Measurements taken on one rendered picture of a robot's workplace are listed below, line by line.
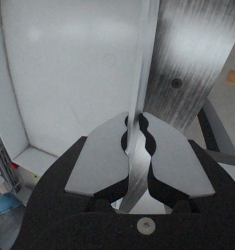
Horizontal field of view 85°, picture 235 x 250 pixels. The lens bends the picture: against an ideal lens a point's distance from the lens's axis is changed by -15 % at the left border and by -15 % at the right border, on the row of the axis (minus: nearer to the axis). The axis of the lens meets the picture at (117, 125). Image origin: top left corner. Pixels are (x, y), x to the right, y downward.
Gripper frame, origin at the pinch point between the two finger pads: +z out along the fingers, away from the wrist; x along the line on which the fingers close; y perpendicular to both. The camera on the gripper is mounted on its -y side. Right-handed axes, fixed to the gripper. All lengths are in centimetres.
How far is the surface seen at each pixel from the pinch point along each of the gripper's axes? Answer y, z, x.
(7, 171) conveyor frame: 48, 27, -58
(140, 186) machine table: 31.2, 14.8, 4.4
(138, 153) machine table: 18.4, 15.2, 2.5
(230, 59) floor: 1, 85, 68
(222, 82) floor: 17, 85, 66
